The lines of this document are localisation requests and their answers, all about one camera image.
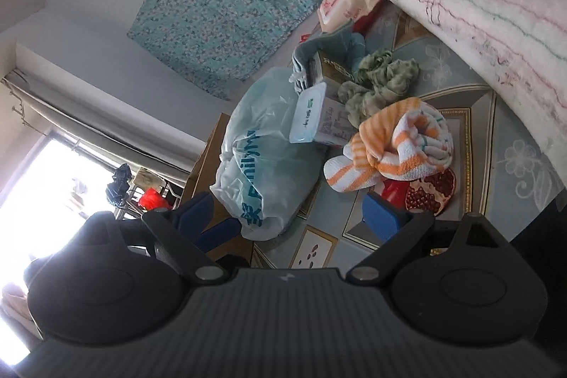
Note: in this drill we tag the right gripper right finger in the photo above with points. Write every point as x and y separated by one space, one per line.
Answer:
400 232

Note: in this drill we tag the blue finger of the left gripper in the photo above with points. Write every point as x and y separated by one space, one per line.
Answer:
218 235

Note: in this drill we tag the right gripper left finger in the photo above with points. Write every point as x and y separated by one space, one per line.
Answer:
176 231

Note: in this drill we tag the light blue towel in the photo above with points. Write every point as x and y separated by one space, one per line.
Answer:
345 47

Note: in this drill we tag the white plastic bag blue print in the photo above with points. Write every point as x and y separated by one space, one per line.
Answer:
263 179

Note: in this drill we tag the brown cardboard box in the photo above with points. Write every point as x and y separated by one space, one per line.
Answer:
201 180

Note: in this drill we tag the orange striped white towel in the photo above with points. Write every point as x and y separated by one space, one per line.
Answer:
405 141

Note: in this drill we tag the white yogurt cup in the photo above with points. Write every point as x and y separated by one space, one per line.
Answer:
320 119

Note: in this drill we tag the white window curtain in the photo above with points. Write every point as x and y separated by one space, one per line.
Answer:
128 134

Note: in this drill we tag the green scrunchie cloth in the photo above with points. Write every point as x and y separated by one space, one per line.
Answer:
378 81

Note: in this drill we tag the teal floral curtain cloth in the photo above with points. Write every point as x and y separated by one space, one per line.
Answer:
217 44

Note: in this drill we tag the pink wet wipes pack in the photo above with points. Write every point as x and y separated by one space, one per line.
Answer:
333 14

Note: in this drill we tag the white striped blanket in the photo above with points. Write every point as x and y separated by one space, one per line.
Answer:
519 48

